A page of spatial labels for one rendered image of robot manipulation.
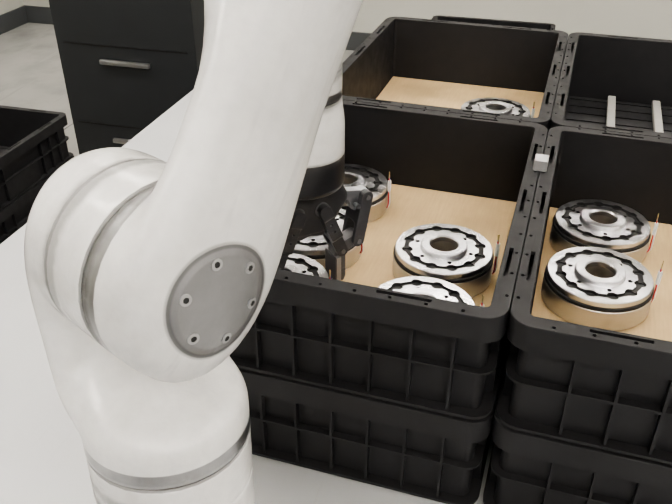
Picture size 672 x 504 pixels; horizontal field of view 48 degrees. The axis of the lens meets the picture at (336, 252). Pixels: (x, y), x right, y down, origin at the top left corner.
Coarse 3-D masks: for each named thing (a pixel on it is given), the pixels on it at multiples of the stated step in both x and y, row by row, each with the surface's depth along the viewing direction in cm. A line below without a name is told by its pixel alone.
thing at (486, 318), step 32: (512, 128) 89; (544, 128) 87; (512, 224) 69; (512, 256) 64; (288, 288) 61; (320, 288) 60; (352, 288) 60; (512, 288) 60; (384, 320) 60; (416, 320) 59; (448, 320) 58; (480, 320) 57
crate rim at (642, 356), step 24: (552, 144) 84; (648, 144) 85; (552, 168) 78; (528, 240) 66; (528, 264) 63; (528, 288) 60; (528, 312) 57; (528, 336) 57; (552, 336) 56; (576, 336) 55; (600, 336) 55; (624, 336) 55; (576, 360) 56; (600, 360) 56; (624, 360) 55; (648, 360) 54
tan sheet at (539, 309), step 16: (544, 240) 85; (656, 240) 85; (544, 256) 83; (656, 256) 83; (656, 272) 80; (544, 304) 75; (656, 304) 75; (560, 320) 73; (656, 320) 73; (656, 336) 71
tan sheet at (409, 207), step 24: (408, 192) 95; (432, 192) 95; (384, 216) 90; (408, 216) 90; (432, 216) 90; (456, 216) 90; (480, 216) 90; (504, 216) 90; (384, 240) 85; (504, 240) 85; (360, 264) 81; (384, 264) 81
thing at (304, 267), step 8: (288, 256) 77; (296, 256) 77; (304, 256) 77; (296, 264) 75; (304, 264) 76; (312, 264) 75; (320, 264) 75; (304, 272) 75; (312, 272) 75; (320, 272) 74
